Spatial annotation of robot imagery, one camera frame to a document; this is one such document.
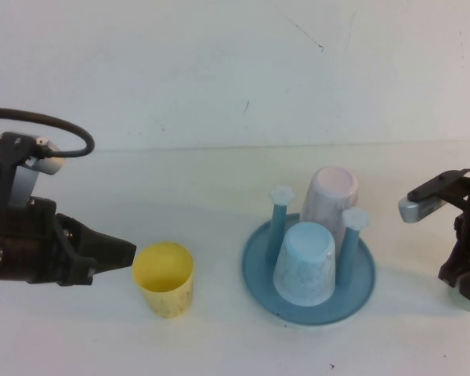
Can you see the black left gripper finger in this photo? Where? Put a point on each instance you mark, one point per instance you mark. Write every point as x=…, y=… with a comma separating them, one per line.
x=105, y=252
x=72, y=225

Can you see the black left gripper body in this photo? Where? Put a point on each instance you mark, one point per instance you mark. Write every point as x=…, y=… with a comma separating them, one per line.
x=23, y=243

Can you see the yellow plastic cup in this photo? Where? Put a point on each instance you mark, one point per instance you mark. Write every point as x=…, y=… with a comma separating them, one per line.
x=168, y=290

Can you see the pink plastic cup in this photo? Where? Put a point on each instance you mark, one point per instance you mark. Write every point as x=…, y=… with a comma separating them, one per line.
x=329, y=196

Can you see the blue cup stand with posts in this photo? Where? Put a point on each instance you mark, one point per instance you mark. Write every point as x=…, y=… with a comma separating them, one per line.
x=262, y=297

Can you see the light blue plastic cup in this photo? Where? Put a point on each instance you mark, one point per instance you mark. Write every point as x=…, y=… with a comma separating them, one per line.
x=305, y=266

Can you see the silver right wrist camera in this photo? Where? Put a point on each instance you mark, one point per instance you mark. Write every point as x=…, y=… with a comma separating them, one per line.
x=419, y=209

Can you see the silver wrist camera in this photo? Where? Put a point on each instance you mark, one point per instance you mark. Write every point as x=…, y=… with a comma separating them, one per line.
x=419, y=209
x=49, y=164

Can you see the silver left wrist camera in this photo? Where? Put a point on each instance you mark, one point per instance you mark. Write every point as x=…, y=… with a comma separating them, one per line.
x=49, y=164

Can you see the black right camera bracket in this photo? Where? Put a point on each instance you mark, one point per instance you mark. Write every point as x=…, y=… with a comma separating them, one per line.
x=434, y=188

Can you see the black camera bracket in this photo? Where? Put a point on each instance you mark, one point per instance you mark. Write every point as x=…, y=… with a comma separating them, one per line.
x=434, y=188
x=4, y=156

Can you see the black left camera bracket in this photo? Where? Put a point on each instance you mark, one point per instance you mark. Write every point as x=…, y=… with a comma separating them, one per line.
x=4, y=156

